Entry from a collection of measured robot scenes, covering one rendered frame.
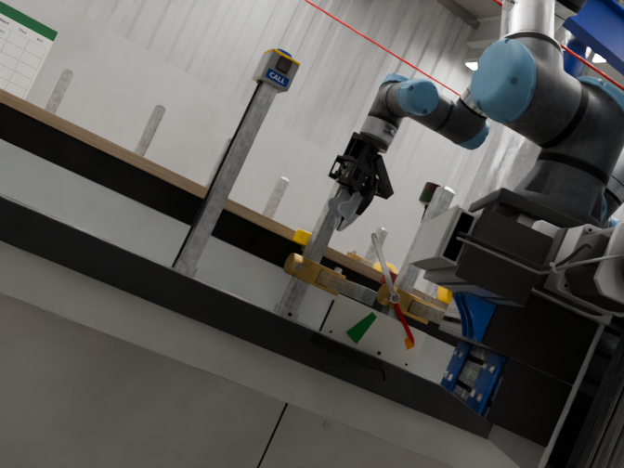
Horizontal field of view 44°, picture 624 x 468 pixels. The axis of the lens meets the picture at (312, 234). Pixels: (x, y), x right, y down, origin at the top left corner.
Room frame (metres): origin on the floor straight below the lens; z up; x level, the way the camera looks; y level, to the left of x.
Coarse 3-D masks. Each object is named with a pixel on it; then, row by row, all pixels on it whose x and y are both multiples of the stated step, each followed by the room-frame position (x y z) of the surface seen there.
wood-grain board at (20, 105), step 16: (0, 96) 1.68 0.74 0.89; (16, 96) 1.69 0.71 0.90; (32, 112) 1.71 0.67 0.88; (48, 112) 1.72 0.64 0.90; (64, 128) 1.73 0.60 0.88; (80, 128) 1.74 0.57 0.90; (96, 144) 1.76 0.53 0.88; (112, 144) 1.77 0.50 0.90; (128, 160) 1.79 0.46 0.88; (144, 160) 1.80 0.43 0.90; (160, 176) 1.82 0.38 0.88; (176, 176) 1.83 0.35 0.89; (192, 192) 1.85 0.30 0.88; (224, 208) 1.89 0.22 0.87; (240, 208) 1.90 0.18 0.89; (256, 224) 1.92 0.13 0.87; (272, 224) 1.93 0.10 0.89; (336, 256) 2.01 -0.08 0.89; (368, 272) 2.04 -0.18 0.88; (432, 304) 2.13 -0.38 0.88
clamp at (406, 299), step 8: (384, 288) 1.85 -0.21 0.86; (384, 296) 1.83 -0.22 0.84; (400, 296) 1.84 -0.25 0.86; (408, 296) 1.85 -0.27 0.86; (384, 304) 1.85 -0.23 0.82; (392, 304) 1.84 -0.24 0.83; (400, 304) 1.85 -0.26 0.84; (408, 304) 1.85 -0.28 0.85; (424, 304) 1.87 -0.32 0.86; (408, 312) 1.86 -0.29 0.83; (424, 320) 1.87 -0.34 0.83
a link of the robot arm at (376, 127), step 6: (366, 120) 1.68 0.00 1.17; (372, 120) 1.66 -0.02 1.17; (378, 120) 1.65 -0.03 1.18; (366, 126) 1.67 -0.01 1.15; (372, 126) 1.66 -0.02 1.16; (378, 126) 1.65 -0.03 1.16; (384, 126) 1.65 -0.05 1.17; (390, 126) 1.66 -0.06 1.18; (360, 132) 1.68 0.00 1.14; (366, 132) 1.66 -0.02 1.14; (372, 132) 1.65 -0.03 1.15; (378, 132) 1.65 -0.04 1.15; (384, 132) 1.66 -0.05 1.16; (390, 132) 1.66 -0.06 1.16; (378, 138) 1.66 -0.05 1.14; (384, 138) 1.66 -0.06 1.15; (390, 138) 1.67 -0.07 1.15; (390, 144) 1.68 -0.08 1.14
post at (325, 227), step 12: (336, 192) 1.75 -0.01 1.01; (324, 216) 1.76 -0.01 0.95; (324, 228) 1.76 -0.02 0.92; (312, 240) 1.76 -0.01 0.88; (324, 240) 1.76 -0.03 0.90; (312, 252) 1.76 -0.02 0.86; (324, 252) 1.77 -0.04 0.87; (288, 288) 1.78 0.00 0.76; (300, 288) 1.76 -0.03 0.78; (288, 300) 1.75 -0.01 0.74; (300, 300) 1.76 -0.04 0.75
